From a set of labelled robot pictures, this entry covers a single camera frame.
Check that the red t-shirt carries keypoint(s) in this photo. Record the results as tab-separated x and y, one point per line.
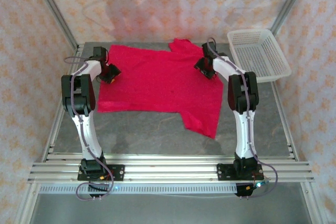
162	85

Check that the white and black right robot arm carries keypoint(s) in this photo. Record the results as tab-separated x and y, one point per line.
244	134

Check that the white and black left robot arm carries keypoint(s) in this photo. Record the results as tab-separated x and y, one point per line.
88	134

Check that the white perforated plastic basket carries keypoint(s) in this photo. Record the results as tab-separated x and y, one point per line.
257	56

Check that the grey metal lower panel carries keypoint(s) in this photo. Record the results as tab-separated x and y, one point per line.
168	211

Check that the aluminium table side rail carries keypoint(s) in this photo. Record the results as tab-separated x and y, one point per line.
56	129
283	119

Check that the aluminium frame post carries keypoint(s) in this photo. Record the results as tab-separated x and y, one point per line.
56	11
288	3

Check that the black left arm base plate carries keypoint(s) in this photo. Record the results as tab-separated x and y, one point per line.
118	171

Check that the aluminium mounting rail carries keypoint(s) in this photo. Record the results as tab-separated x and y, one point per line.
170	169

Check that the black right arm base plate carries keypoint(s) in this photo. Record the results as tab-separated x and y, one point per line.
223	172

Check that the black right electronics bracket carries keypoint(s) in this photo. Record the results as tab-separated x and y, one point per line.
242	190

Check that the aluminium frame leg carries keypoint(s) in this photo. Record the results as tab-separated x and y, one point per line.
316	205
25	205

